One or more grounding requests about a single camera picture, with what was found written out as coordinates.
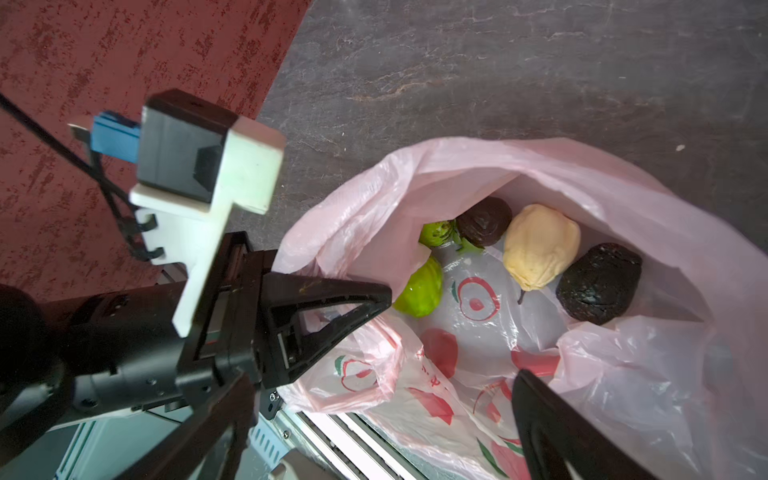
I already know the pink plastic bag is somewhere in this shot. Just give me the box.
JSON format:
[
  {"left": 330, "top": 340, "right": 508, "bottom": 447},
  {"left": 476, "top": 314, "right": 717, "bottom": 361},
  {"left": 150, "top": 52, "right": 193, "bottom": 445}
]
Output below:
[{"left": 275, "top": 138, "right": 767, "bottom": 479}]

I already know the black avocado fruit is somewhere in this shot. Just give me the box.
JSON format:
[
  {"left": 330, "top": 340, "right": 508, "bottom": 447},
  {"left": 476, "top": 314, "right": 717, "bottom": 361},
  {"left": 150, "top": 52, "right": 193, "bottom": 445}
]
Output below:
[{"left": 556, "top": 243, "right": 643, "bottom": 325}]

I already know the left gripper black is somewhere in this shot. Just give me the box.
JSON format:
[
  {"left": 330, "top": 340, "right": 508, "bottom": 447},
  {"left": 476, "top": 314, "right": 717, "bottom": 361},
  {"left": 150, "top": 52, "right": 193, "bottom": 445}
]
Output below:
[{"left": 0, "top": 231, "right": 394, "bottom": 433}]

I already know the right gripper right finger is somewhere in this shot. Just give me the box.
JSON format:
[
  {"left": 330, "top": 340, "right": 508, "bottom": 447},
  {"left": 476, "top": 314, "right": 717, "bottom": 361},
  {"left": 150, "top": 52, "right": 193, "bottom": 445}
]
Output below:
[{"left": 511, "top": 370, "right": 654, "bottom": 479}]

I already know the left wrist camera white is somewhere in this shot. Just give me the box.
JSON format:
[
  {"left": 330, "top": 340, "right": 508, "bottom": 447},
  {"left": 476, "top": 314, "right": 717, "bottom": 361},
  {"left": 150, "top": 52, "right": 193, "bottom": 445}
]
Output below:
[{"left": 67, "top": 88, "right": 288, "bottom": 338}]

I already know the beige fruit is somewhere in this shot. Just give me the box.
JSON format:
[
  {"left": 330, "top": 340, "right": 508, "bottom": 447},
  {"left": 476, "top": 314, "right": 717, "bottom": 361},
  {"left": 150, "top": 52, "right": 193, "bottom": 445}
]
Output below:
[{"left": 502, "top": 204, "right": 581, "bottom": 292}]

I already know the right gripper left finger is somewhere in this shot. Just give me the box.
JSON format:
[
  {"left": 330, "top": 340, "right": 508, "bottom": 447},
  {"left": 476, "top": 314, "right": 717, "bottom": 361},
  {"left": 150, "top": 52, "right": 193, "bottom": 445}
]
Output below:
[{"left": 119, "top": 373, "right": 255, "bottom": 479}]

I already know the dark purple fruit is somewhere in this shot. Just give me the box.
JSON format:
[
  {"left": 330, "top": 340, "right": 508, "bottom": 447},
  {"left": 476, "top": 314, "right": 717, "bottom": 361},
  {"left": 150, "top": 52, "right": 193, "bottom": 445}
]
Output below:
[{"left": 455, "top": 197, "right": 513, "bottom": 248}]

